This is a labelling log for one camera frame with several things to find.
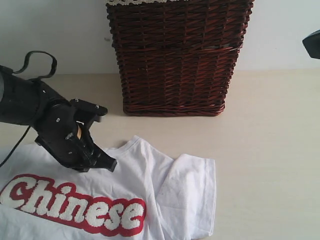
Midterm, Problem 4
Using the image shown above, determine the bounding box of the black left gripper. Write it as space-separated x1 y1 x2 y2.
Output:
34 102 118 173

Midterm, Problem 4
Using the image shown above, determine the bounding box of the white t-shirt red print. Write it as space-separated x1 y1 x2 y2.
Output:
0 136 217 240

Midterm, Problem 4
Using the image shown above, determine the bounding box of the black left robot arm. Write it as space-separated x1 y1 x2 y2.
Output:
0 66 117 172

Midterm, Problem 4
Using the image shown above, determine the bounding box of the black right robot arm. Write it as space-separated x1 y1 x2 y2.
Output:
302 30 320 59

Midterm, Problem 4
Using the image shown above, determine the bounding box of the dark red wicker basket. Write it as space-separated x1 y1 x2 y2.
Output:
106 0 254 117

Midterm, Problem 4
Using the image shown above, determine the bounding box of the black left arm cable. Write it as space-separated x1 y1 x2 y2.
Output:
0 50 58 168

